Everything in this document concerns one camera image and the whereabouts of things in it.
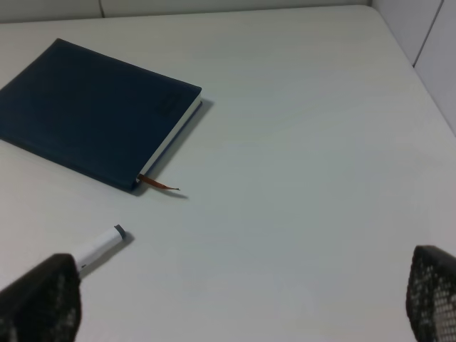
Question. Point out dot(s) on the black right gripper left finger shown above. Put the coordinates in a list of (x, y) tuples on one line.
[(44, 304)]

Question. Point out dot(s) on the white marker pen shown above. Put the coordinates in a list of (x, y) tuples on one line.
[(99, 250)]

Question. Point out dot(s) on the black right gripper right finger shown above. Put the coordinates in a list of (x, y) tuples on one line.
[(430, 296)]

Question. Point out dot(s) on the dark blue notebook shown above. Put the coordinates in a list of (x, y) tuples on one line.
[(101, 117)]

